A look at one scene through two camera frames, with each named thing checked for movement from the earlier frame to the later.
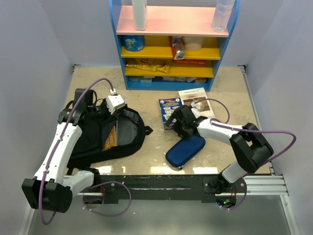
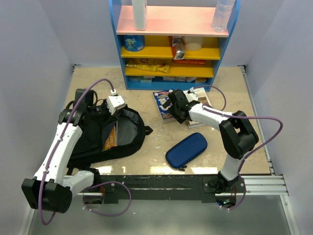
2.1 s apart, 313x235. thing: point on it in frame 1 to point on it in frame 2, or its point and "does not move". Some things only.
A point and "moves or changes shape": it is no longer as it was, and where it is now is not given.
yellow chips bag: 162,68 does not move
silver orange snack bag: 177,42 does not move
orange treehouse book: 112,140 does not move
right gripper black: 182,134 to 177,116
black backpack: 96,123 does not move
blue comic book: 167,106 moves or changes shape
